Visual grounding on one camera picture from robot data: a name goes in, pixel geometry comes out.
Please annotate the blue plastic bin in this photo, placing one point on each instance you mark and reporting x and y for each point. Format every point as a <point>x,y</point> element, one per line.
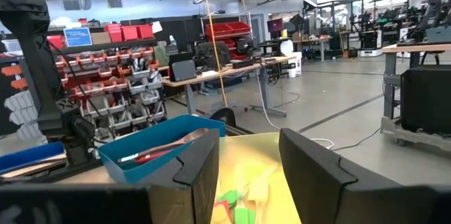
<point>151,136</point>

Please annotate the parts rack with bins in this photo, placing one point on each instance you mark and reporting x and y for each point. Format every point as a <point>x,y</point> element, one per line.
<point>116,86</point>

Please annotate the blue flat tray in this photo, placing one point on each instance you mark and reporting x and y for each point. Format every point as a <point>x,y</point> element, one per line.
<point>28,157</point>

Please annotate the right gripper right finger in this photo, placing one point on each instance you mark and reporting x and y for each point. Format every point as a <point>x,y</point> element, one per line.
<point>317,188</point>

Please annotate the yellow plastic bin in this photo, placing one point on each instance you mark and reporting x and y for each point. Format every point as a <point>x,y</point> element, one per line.
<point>246,153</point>

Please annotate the grey monitor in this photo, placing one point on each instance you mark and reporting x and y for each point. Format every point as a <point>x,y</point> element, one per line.
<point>183,70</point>

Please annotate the wooden work table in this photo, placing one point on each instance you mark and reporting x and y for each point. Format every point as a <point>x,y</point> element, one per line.
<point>211,75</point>

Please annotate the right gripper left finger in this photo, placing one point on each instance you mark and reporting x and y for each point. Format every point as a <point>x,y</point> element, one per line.
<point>201,167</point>

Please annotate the white round lamp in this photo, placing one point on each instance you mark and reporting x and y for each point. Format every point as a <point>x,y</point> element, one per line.
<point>287,47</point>

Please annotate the red silicone spatula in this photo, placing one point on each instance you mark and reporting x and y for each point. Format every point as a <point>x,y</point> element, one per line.
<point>155,156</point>

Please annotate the white bucket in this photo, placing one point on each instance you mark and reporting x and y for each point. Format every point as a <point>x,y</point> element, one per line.
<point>294,65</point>

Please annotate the grey-legged work table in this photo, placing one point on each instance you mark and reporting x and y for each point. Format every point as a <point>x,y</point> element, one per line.
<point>389,76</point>

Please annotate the black round object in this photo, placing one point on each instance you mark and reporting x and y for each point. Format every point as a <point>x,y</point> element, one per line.
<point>223,110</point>

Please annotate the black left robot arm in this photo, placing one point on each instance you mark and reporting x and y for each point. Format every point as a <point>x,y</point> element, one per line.
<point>31,58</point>

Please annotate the black box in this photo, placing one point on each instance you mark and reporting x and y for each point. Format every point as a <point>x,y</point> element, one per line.
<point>426,97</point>

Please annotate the blue sign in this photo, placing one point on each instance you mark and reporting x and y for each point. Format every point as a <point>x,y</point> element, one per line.
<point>77,37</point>

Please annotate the shelf with red bins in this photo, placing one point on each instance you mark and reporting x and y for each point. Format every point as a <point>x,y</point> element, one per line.
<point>229,28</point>

